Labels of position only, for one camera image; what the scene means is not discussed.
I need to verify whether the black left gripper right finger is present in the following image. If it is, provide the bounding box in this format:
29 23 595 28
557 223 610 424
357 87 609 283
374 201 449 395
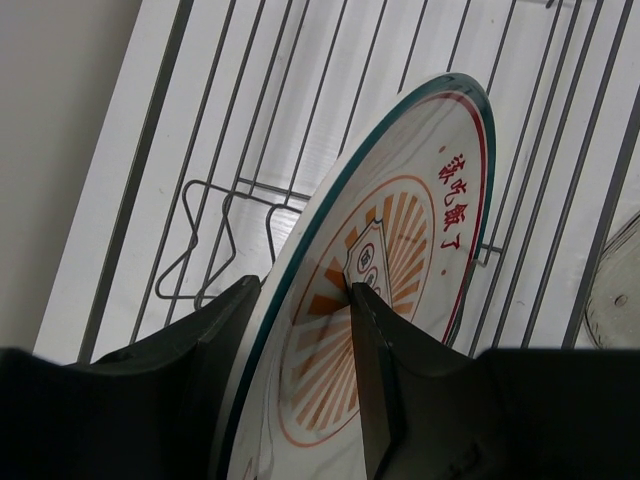
350 283 639 479

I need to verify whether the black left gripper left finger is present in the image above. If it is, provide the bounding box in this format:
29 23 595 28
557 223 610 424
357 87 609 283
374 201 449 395
1 275 260 479

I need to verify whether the orange sunburst plate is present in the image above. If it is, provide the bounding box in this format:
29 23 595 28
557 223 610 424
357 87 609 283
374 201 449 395
215 73 496 479

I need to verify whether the clear glass plate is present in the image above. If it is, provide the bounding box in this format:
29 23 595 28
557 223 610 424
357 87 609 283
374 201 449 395
584 213 639 349

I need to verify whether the metal wire dish rack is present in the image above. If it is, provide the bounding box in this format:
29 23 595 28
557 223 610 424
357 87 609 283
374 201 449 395
74 0 640 366

